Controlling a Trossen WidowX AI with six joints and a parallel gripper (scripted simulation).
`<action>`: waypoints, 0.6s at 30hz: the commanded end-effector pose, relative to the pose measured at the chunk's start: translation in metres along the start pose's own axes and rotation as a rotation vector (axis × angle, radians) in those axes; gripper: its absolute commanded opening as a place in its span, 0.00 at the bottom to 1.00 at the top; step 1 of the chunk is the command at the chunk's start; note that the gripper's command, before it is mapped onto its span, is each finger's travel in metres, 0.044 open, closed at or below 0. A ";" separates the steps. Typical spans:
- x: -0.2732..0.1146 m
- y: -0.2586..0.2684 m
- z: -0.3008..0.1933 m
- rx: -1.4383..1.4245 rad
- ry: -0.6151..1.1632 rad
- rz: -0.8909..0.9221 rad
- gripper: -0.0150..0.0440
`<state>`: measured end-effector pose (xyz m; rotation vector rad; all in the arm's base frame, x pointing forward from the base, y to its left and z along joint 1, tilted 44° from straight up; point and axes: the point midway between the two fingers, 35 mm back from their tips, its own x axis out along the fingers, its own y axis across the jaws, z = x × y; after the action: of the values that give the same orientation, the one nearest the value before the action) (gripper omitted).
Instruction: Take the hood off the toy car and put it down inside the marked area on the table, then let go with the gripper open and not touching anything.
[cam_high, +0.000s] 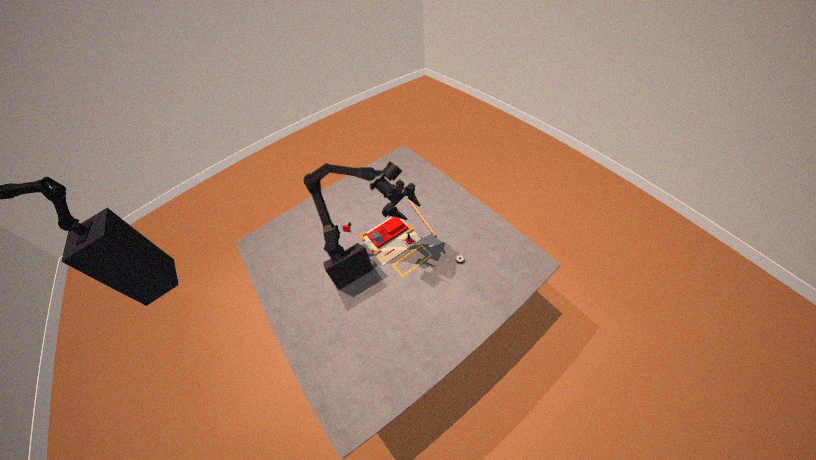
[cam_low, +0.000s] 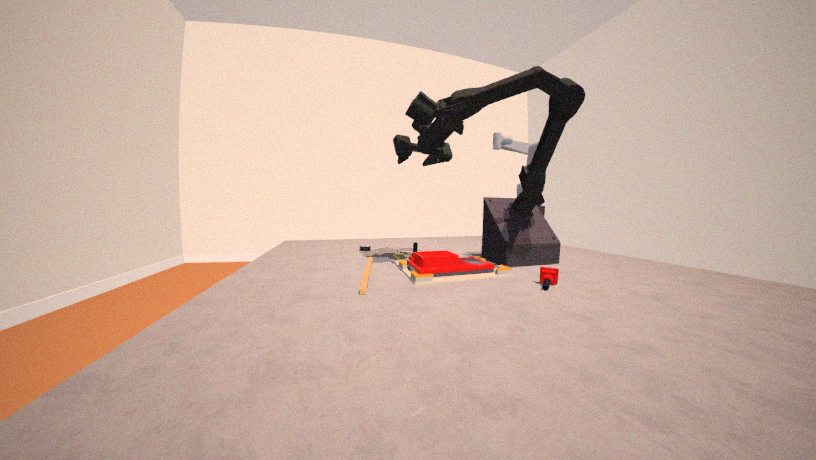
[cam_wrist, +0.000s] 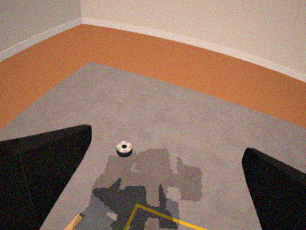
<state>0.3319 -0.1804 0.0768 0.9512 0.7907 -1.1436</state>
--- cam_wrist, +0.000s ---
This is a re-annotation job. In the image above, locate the orange flat bar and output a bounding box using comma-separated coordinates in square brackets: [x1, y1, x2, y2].
[64, 213, 84, 230]

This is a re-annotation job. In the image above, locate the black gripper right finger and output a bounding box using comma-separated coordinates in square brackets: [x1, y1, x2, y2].
[242, 147, 306, 230]

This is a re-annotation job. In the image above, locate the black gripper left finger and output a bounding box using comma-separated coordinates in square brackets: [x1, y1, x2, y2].
[0, 124, 92, 230]

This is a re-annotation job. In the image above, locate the yellow rectangular outline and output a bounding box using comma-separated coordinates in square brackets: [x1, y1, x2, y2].
[124, 204, 208, 230]

